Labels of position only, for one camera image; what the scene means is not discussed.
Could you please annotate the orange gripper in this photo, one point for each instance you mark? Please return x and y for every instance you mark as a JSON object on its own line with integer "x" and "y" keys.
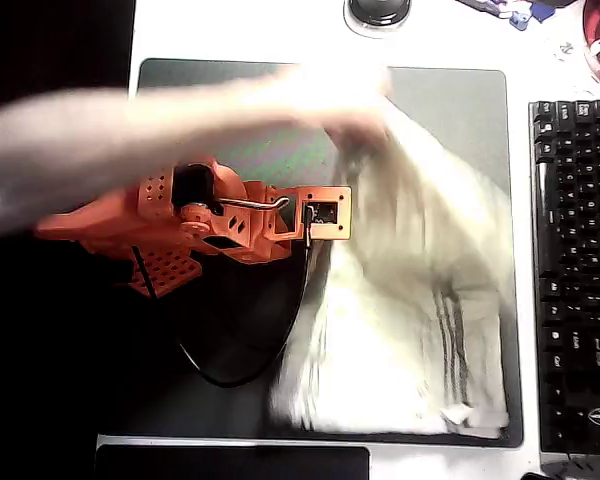
{"x": 274, "y": 248}

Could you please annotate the white striped towel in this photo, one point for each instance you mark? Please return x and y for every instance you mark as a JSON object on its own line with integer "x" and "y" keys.
{"x": 405, "y": 325}

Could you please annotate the person's left forearm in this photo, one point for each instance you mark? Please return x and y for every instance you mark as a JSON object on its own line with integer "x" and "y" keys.
{"x": 105, "y": 145}

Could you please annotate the person's left hand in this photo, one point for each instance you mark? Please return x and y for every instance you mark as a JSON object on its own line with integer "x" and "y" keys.
{"x": 330, "y": 100}

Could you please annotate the black desk mat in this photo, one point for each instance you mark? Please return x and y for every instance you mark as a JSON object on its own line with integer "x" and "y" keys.
{"x": 455, "y": 110}

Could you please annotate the black rectangular pad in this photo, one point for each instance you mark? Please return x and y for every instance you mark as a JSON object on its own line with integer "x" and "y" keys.
{"x": 230, "y": 462}

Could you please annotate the round black desk object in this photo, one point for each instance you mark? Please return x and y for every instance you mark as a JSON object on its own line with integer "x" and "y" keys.
{"x": 377, "y": 12}

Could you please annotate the dark purple patterned item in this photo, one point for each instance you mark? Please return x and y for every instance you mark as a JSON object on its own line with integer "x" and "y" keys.
{"x": 482, "y": 6}

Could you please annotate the black keyboard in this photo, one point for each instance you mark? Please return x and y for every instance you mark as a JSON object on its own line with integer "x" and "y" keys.
{"x": 580, "y": 275}

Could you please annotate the small blue plastic piece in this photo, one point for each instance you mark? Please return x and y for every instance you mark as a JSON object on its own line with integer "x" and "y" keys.
{"x": 520, "y": 20}

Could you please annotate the dark blue object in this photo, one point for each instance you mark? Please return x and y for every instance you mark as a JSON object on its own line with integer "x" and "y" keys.
{"x": 547, "y": 7}

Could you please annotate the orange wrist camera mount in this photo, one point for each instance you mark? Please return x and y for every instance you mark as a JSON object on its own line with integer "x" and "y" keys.
{"x": 330, "y": 212}

